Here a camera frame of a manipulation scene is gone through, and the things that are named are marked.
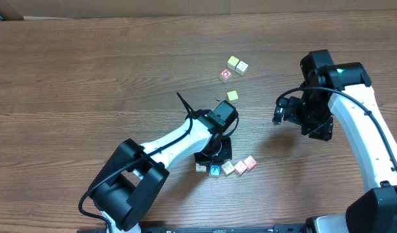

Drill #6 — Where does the yellow K wooden block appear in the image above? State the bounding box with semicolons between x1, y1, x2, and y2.
221;161;235;175

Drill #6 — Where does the blue T wooden block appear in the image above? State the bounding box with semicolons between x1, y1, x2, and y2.
209;164;221;177

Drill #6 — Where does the wooden block B and brush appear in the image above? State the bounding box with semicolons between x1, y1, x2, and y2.
195;163;207;172

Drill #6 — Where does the red drawing wooden block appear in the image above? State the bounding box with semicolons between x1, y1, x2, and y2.
234;161;248;176

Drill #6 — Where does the red M wooden block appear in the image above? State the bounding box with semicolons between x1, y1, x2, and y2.
243;156;257;171

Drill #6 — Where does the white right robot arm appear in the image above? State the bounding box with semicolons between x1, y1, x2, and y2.
272;50;397;232

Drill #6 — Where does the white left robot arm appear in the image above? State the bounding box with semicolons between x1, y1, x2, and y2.
85;101;239;232

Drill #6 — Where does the yellow L wooden block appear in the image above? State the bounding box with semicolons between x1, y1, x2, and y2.
226;91;239;104

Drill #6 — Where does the red O wooden block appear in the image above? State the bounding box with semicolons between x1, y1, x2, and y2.
219;68;232;83

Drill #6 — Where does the plain wooden block yellow side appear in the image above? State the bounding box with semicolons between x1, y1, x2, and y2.
235;61;249;76

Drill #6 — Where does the yellow top wooden block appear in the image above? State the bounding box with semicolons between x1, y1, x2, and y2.
227;56;240;71

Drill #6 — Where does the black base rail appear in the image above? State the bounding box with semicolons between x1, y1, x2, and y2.
76;223;316;233

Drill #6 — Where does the cardboard wall panel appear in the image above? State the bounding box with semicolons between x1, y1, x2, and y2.
0;0;397;20

